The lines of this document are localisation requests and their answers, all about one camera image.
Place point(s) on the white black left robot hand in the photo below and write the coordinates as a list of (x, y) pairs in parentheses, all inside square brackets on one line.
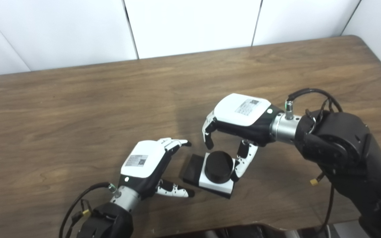
[(142, 158)]

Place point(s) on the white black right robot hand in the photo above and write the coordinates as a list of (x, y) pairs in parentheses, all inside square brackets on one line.
[(240, 110)]

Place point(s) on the black peg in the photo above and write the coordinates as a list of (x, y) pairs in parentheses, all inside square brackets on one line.
[(218, 165)]

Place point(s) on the white square piece with hole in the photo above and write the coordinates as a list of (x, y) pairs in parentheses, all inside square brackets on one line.
[(210, 183)]

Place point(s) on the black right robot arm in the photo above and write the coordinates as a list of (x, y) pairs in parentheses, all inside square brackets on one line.
[(346, 148)]

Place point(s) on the black robot body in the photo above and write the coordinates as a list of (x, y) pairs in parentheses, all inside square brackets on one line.
[(236, 232)]

